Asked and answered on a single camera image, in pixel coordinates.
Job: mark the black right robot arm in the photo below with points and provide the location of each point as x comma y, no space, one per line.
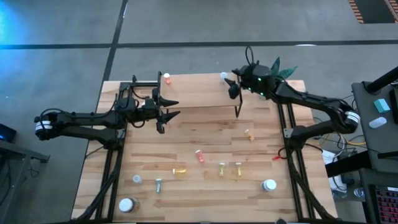
311,99

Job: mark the pink translucent pill bottle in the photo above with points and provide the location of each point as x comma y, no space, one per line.
167,78
199,156

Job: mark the white computer mouse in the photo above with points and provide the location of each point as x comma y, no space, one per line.
377,122

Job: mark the black mat orange striped edge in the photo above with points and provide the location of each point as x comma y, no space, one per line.
376,11

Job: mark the clear vial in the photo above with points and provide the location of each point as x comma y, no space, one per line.
238,169

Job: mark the black diagonal pole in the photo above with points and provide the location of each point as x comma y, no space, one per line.
382,81

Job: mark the large brown bottle white cap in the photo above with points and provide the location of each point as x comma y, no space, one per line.
128,205

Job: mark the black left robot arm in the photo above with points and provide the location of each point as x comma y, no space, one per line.
87,119

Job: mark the dark metal side table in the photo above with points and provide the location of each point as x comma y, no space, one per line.
25,152

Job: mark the black device blue light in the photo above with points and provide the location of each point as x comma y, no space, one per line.
6,133

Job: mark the large bottle green orange label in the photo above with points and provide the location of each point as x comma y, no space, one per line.
268,185

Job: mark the snake plant in white pot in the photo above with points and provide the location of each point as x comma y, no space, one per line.
287,72

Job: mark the teal box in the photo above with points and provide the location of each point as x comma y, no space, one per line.
381,105

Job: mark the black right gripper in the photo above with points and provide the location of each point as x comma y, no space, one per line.
255,74

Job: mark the dark grey side desk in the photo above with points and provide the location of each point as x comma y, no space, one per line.
373,143

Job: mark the black aluminium frame rails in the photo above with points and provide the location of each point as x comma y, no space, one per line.
293,186
114,186

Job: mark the yellow translucent pill bottle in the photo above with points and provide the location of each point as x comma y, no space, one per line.
221,169
179,171
249,135

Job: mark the green translucent pill bottle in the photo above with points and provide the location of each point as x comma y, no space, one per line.
158,185

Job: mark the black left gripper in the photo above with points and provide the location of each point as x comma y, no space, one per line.
150,110

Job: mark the pink backlit keyboard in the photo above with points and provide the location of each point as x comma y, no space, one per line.
387,202

